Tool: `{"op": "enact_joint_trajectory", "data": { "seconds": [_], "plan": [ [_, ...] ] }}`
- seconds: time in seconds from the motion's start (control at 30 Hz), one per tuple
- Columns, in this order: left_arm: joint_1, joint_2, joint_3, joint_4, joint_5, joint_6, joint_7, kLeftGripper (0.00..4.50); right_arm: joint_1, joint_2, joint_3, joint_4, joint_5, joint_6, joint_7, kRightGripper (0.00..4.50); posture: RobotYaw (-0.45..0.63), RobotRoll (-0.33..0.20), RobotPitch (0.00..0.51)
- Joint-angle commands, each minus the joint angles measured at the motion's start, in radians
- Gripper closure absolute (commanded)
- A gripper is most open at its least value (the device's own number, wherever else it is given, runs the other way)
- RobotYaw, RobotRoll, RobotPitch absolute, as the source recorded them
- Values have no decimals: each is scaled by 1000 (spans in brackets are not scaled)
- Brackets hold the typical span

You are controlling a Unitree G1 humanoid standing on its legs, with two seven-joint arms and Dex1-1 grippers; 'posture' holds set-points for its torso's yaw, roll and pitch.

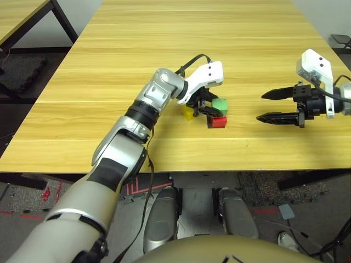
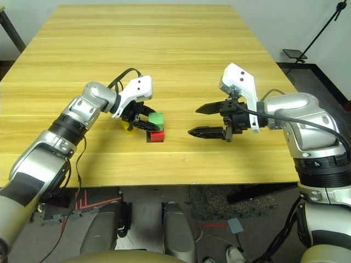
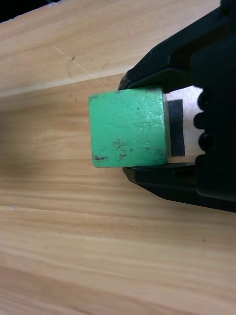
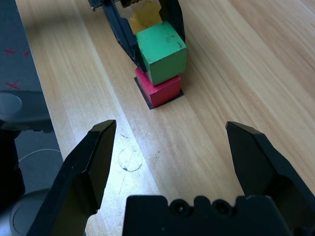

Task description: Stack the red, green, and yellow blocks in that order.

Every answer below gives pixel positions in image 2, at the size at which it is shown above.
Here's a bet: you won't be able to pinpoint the grey robot leg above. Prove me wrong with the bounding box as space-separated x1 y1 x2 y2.
79 202 123 256
163 202 197 263

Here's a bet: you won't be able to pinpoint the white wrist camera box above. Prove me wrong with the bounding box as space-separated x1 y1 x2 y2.
111 75 154 119
218 62 260 134

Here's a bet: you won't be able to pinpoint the wooden side table black leg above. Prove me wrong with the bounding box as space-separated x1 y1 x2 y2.
0 5 27 53

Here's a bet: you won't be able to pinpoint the olive robot torso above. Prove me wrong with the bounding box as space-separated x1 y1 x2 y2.
61 248 179 263

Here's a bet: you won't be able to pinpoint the black table foot beam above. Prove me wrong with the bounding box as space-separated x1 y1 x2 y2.
227 183 298 205

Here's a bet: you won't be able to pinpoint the grey robot left leg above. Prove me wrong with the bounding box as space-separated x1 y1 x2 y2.
79 202 123 256

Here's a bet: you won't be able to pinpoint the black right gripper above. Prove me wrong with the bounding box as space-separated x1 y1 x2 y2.
188 98 252 143

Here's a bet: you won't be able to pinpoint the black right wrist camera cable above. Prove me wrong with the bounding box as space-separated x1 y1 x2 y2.
229 89 351 165

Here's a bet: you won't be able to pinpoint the black tripod stand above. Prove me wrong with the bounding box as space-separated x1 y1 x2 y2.
282 0 348 65

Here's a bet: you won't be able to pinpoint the black foam mat red lines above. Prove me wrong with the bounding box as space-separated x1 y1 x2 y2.
29 188 122 226

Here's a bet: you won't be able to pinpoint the grey foot pedal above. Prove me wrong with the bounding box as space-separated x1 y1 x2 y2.
227 218 244 234

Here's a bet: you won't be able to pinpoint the thin dark hanging cable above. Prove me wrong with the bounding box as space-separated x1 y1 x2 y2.
38 135 87 263

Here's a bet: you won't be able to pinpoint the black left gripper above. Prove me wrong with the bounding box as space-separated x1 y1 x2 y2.
120 100 160 132

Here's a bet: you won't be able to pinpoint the grey robot right leg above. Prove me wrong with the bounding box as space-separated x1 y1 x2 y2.
163 202 197 263

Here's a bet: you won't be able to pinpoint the green block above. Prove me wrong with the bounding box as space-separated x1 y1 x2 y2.
148 112 165 130

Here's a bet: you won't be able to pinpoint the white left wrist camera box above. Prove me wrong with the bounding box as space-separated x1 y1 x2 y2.
111 75 154 119

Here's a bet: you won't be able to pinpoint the red block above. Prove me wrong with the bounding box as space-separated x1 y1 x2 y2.
146 130 165 143

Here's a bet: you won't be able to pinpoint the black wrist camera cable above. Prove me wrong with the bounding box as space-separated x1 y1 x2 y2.
229 89 351 165
107 67 145 91

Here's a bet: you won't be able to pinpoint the yellow block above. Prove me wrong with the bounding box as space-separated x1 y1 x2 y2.
122 122 139 134

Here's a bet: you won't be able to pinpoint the black cable bundle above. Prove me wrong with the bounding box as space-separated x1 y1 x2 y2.
252 197 303 263

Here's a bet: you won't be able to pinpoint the black left wrist camera cable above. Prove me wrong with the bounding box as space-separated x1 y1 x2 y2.
107 67 145 91

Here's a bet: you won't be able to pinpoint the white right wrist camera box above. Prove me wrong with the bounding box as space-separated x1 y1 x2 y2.
218 62 260 134

